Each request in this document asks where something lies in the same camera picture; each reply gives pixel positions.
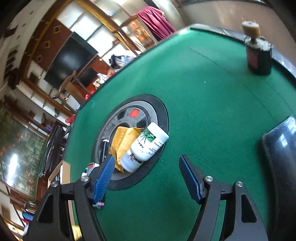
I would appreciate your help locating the dark green-topped mahjong table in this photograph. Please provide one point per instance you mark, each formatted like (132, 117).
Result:
(54, 148)

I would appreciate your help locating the plain wooden chair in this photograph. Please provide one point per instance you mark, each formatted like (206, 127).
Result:
(69, 85)

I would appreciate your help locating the black flat television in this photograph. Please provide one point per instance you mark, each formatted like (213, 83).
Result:
(69, 60)

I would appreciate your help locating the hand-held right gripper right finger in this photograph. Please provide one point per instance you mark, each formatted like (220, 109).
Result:
(190, 180)

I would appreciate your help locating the pile of bags and clothes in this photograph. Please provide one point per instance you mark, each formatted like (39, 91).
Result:
(121, 61)

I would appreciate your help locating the cardboard box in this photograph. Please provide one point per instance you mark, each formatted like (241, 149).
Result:
(66, 169)

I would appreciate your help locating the yellow foil packet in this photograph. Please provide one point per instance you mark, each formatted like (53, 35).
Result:
(121, 143)

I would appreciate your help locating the round grey table control panel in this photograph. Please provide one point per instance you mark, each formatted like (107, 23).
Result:
(136, 106)

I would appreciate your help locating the white bottle green label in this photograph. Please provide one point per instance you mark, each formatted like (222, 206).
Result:
(148, 143)

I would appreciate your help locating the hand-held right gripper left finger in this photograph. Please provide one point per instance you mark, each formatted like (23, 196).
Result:
(103, 180)

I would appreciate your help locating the wooden chair carved emblem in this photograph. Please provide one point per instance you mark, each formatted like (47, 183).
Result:
(141, 33)

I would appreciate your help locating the framed flower painting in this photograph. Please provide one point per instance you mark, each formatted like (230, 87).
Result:
(18, 153)

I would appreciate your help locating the red plastic bag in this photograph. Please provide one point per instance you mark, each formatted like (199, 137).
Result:
(70, 119)

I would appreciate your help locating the blue plastic container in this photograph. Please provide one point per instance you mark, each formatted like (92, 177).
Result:
(28, 217)

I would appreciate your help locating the maroon cloth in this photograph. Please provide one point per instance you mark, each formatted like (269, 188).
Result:
(157, 23)

